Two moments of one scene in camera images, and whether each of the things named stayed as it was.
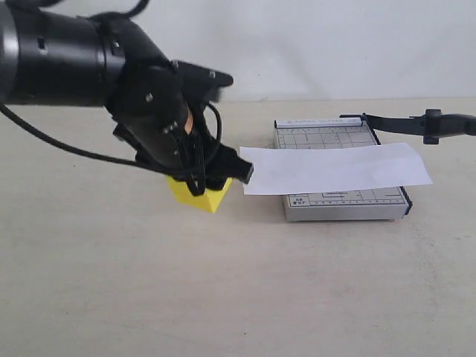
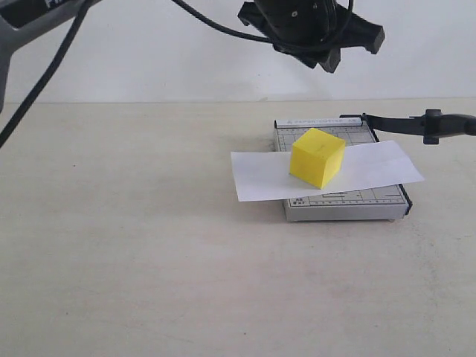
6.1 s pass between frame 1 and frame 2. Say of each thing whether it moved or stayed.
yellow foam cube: moved
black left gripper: moved
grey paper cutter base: stayed
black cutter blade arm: stayed
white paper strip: moved
